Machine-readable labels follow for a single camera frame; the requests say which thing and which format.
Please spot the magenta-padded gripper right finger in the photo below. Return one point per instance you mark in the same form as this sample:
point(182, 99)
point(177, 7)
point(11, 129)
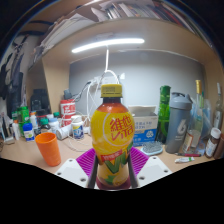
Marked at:
point(150, 168)

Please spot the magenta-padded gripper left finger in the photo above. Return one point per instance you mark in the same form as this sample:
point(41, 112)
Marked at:
point(78, 170)

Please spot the yellow drink bottle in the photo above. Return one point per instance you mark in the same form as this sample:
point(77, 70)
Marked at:
point(112, 133)

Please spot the grey hair brush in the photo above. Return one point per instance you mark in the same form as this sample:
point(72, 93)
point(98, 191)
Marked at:
point(151, 148)

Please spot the small white tube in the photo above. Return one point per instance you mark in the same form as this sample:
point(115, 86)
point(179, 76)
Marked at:
point(184, 160)

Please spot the orange plastic cup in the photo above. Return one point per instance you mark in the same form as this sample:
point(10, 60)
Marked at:
point(49, 150)

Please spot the white round container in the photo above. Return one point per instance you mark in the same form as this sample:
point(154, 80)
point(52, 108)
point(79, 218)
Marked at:
point(63, 132)

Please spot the blue and white box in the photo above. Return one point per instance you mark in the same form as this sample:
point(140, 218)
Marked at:
point(145, 128)

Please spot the red pen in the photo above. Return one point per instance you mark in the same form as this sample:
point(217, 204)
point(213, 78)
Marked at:
point(188, 154)

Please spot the white pill bottle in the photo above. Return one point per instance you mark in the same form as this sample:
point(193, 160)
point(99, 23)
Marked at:
point(77, 128)

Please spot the grey shaker bottle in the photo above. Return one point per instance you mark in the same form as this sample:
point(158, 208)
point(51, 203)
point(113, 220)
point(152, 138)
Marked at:
point(178, 126)

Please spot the dark bottle with green cap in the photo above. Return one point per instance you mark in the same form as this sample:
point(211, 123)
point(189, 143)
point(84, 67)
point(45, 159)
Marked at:
point(45, 126)

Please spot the green glass bottle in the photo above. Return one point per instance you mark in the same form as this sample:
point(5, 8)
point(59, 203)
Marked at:
point(163, 113)

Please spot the clear bottle with yellow cap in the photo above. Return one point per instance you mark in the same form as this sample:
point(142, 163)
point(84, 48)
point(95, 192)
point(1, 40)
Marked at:
point(195, 126)

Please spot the red and white can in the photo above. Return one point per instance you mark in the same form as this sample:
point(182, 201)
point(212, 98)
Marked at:
point(68, 109)

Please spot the brown jar with white lid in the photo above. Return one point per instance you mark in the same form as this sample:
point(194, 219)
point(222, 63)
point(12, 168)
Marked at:
point(212, 145)

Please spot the brown mug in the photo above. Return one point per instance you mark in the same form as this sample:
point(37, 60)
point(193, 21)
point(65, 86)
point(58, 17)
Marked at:
point(220, 152)

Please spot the green plastic container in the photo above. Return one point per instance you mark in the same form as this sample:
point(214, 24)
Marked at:
point(24, 115)

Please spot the black box appliance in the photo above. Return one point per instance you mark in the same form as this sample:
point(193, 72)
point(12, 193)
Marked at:
point(40, 100)

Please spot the clear glass bottle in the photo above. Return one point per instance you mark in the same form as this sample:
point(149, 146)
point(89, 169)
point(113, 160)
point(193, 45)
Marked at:
point(218, 110)

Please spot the hanging dark clothes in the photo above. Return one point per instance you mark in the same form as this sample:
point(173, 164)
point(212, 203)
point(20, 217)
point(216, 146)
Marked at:
point(10, 83)

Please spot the white tube light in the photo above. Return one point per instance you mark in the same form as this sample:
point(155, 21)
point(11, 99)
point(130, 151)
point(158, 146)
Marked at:
point(106, 44)

